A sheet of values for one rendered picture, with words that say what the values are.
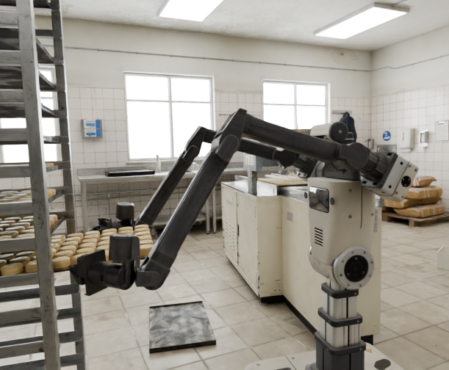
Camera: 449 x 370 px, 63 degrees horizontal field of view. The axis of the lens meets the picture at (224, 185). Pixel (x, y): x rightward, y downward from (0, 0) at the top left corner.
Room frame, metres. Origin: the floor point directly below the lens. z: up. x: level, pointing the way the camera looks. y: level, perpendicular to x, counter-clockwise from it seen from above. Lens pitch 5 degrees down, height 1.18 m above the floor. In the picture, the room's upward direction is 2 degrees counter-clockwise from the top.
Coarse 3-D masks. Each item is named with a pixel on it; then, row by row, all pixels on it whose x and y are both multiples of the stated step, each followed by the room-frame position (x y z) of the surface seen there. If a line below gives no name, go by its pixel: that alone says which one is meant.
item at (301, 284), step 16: (288, 208) 2.50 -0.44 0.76; (304, 208) 2.24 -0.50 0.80; (288, 224) 2.50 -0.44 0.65; (304, 224) 2.24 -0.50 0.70; (288, 240) 2.50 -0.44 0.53; (304, 240) 2.24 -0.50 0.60; (288, 256) 2.51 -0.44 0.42; (304, 256) 2.24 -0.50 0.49; (288, 272) 2.51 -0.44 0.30; (304, 272) 2.24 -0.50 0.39; (288, 288) 2.51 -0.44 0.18; (304, 288) 2.25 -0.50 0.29; (320, 288) 2.03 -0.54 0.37; (368, 288) 2.01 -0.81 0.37; (288, 304) 2.60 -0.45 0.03; (304, 304) 2.25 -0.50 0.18; (320, 304) 2.03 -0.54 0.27; (368, 304) 2.01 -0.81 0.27; (304, 320) 2.32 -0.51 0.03; (368, 320) 2.01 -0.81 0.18; (368, 336) 2.04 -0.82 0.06
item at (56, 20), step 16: (64, 64) 1.31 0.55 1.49; (64, 80) 1.30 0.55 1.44; (64, 96) 1.30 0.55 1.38; (64, 128) 1.30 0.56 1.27; (64, 144) 1.30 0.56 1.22; (64, 160) 1.30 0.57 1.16; (64, 176) 1.29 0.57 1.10; (80, 288) 1.32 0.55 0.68; (80, 304) 1.30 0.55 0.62; (80, 320) 1.30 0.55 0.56; (80, 368) 1.30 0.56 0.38
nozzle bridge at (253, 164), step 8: (248, 160) 2.76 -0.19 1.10; (256, 160) 2.59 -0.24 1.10; (264, 160) 2.69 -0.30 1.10; (248, 168) 2.77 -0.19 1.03; (256, 168) 2.59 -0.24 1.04; (264, 168) 2.64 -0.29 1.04; (272, 168) 2.65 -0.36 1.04; (280, 168) 2.66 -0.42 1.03; (288, 168) 2.68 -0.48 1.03; (248, 176) 2.77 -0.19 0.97; (256, 176) 2.70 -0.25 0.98; (248, 184) 2.78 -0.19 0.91; (256, 184) 2.70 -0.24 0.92; (248, 192) 2.78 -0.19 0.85; (256, 192) 2.70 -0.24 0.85
